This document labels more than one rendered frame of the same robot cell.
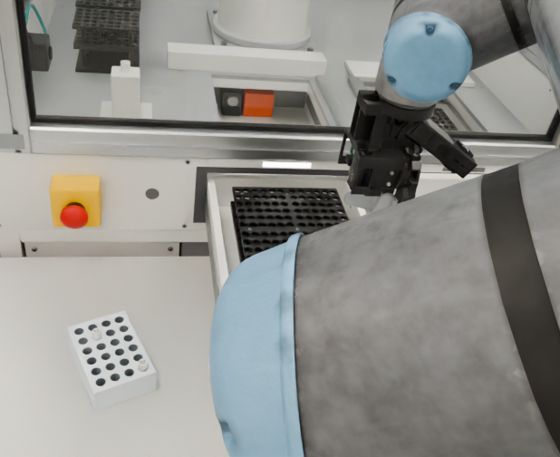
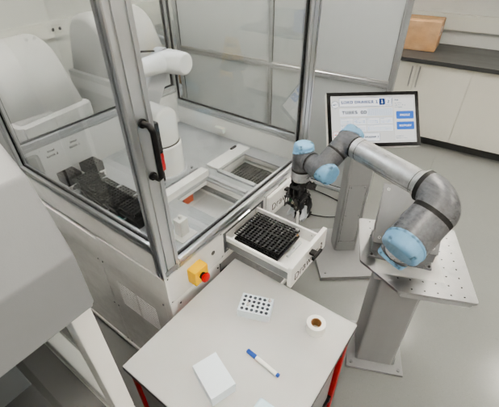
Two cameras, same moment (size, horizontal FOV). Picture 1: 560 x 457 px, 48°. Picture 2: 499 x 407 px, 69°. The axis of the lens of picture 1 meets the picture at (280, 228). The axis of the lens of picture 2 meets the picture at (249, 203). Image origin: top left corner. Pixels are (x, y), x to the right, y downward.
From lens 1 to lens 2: 0.88 m
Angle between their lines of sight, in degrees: 30
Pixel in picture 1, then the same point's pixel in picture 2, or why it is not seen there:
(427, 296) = (431, 224)
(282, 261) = (404, 232)
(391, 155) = (304, 195)
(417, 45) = (329, 173)
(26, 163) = (178, 272)
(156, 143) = (211, 235)
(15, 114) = (174, 258)
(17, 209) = (178, 291)
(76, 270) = (206, 295)
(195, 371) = (274, 292)
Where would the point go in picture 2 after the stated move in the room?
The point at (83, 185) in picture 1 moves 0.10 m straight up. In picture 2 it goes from (201, 265) to (199, 246)
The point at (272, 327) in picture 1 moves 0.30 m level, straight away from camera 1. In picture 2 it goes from (413, 240) to (327, 186)
